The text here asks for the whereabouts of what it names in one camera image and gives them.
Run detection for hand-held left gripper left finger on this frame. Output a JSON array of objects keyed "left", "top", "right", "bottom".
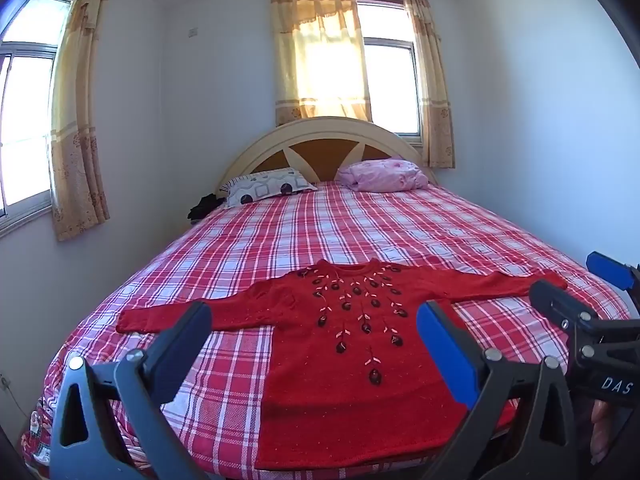
[{"left": 49, "top": 301, "right": 213, "bottom": 480}]

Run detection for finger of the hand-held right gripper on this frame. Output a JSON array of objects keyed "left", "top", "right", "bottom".
[
  {"left": 586, "top": 251, "right": 640, "bottom": 306},
  {"left": 529, "top": 279, "right": 601, "bottom": 342}
]

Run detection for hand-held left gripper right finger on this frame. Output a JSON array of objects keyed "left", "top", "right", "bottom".
[{"left": 416, "top": 301, "right": 593, "bottom": 480}]

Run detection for red embroidered knit sweater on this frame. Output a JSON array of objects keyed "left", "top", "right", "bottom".
[{"left": 116, "top": 258, "right": 568, "bottom": 471}]

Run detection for person's right hand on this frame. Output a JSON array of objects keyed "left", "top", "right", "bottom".
[{"left": 589, "top": 400, "right": 610, "bottom": 467}]

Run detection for dark cloth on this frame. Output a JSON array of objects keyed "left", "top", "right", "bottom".
[{"left": 187, "top": 192, "right": 227, "bottom": 221}]

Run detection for red white plaid bedsheet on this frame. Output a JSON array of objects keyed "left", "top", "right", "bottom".
[{"left": 20, "top": 180, "right": 632, "bottom": 480}]

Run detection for white patterned pillow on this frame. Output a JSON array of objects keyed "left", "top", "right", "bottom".
[{"left": 220, "top": 167, "right": 318, "bottom": 209}]

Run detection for pink pillow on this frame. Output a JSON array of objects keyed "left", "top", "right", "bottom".
[{"left": 334, "top": 159, "right": 430, "bottom": 193}]

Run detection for beige floral curtain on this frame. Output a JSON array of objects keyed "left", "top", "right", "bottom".
[
  {"left": 402, "top": 0, "right": 457, "bottom": 170},
  {"left": 50, "top": 0, "right": 113, "bottom": 242},
  {"left": 270, "top": 0, "right": 373, "bottom": 127}
]

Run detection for cream arched bed headboard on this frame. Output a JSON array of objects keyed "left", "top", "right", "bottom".
[{"left": 216, "top": 116, "right": 440, "bottom": 196}]

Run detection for white framed window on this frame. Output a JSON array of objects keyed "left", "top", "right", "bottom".
[
  {"left": 0, "top": 0, "right": 73, "bottom": 238},
  {"left": 356, "top": 0, "right": 425, "bottom": 147}
]

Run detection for thin wall cable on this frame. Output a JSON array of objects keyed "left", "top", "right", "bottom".
[{"left": 0, "top": 373, "right": 28, "bottom": 418}]

